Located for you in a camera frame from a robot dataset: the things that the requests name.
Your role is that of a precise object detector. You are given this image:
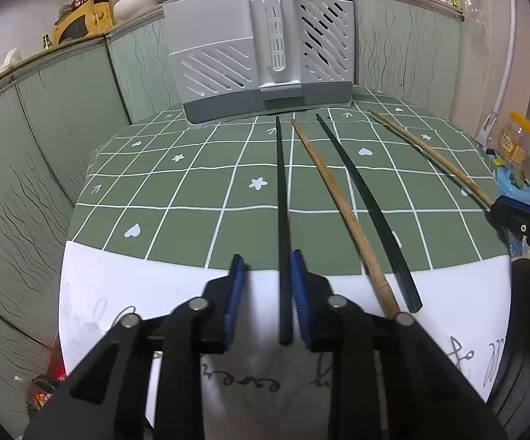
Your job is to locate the clear jar with yellow lid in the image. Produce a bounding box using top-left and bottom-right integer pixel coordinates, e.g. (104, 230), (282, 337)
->
(494, 111), (530, 168)

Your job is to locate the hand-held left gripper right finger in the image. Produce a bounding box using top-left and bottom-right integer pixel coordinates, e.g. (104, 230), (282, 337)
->
(290, 250), (508, 440)

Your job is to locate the green kitchen cabinet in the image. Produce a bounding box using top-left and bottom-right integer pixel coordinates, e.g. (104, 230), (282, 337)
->
(0, 0), (463, 353)

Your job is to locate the wooden chopstick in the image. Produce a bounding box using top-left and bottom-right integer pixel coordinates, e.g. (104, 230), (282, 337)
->
(291, 119), (401, 319)
(368, 109), (495, 207)

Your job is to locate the white pipe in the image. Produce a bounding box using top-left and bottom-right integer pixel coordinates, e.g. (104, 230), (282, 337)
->
(476, 0), (530, 143)

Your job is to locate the white grey utensil holder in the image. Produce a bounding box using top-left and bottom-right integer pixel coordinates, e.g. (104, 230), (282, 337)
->
(163, 0), (355, 127)

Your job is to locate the blue plastic container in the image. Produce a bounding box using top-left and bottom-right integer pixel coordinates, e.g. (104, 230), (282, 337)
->
(491, 160), (530, 202)

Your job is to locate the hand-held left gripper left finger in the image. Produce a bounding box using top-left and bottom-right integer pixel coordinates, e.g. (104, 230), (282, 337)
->
(26, 254), (249, 440)

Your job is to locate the yellow microwave oven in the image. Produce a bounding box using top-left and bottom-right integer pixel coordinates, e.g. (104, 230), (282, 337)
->
(53, 0), (115, 45)

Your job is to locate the white plastic bag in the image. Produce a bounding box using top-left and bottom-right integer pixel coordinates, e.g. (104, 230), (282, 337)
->
(0, 48), (22, 78)

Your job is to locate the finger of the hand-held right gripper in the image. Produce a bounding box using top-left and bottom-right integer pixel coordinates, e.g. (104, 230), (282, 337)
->
(491, 195), (530, 221)
(491, 208), (530, 281)

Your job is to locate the green checked tablecloth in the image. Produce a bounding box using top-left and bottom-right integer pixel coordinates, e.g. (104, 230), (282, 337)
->
(58, 85), (513, 422)

